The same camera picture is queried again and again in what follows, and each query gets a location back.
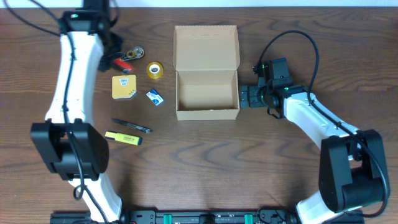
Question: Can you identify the yellow highlighter marker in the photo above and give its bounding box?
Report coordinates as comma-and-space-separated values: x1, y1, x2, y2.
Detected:
105, 131, 142, 146

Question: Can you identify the black pen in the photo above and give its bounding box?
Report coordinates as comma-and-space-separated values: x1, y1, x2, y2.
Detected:
111, 119, 153, 133

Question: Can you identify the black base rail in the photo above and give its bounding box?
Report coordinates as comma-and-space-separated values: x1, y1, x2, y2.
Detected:
49, 209, 365, 224

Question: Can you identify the blue white eraser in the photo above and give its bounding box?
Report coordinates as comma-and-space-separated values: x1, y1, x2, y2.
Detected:
146, 88, 164, 106

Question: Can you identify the yellow tape roll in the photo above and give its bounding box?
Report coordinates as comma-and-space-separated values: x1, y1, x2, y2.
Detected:
146, 61, 164, 79

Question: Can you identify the brown cardboard box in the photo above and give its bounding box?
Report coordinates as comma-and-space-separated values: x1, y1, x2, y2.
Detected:
173, 25, 240, 121

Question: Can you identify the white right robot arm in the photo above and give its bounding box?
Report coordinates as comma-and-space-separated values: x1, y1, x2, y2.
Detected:
240, 77, 390, 223

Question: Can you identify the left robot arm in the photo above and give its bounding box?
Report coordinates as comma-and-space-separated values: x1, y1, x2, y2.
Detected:
30, 5, 123, 223

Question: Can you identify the red black stapler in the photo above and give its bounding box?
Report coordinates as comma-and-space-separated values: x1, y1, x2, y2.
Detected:
113, 58, 134, 74

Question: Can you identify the correction tape dispenser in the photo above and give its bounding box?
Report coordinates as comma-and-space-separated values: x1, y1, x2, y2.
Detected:
121, 45, 145, 61

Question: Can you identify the yellow sticky note pad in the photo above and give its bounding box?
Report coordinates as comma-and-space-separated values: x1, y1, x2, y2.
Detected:
112, 75, 137, 100

